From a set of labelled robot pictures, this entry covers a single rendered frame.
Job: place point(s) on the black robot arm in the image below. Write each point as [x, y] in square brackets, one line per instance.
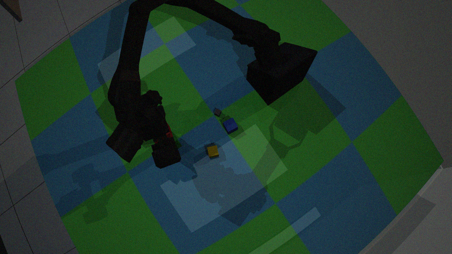
[133, 112]

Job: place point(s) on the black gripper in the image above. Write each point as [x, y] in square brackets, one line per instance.
[165, 152]

